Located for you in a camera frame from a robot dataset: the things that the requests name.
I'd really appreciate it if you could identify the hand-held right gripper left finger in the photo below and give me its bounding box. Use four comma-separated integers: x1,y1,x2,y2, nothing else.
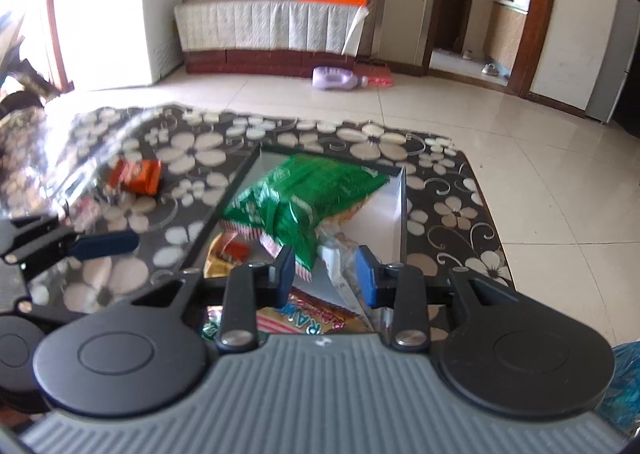
131,245,297,354

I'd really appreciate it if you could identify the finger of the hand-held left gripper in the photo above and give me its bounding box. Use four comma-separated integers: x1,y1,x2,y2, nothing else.
15,300,88,325
0,216,140,265

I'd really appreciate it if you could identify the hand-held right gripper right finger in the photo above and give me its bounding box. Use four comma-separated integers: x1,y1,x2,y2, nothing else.
354,245,523,354

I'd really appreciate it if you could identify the black box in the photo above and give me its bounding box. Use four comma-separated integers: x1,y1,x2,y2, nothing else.
182,143,416,335

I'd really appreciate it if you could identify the orange snack packet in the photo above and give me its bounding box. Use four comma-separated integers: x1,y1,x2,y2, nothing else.
107,159,163,195

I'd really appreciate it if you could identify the green snack bag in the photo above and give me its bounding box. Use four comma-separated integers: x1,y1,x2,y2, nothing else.
222,154,391,282

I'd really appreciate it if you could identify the clear wrapped snack packet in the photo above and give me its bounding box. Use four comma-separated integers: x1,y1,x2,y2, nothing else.
319,231,362,305

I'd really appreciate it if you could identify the red yellow snack packet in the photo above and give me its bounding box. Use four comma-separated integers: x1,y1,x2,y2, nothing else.
257,286,375,335

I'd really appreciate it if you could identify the small red snack packet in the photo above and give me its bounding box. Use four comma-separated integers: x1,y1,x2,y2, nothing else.
220,239,251,262

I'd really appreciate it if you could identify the purple detergent bottle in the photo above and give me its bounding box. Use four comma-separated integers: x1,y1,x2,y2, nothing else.
311,66,371,92

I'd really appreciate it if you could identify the dark red TV cabinet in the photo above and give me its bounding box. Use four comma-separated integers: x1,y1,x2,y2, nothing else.
174,0,392,78

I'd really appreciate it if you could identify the white chest freezer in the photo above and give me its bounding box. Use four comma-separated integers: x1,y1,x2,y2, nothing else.
80,0,183,87

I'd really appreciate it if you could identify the blue plastic bag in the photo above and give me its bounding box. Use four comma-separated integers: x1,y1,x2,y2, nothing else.
600,341,640,435

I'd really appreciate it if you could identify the wooden kitchen cabinet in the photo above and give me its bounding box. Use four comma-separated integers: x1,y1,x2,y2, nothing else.
487,0,527,70

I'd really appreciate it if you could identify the grey refrigerator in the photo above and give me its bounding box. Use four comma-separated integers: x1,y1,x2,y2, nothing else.
585,0,632,125

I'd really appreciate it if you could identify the brown wooden arch frame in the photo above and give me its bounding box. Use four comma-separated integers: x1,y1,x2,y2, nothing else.
42,0,72,90

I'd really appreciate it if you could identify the wooden door frame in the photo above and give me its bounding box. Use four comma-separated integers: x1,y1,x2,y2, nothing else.
422,0,566,99

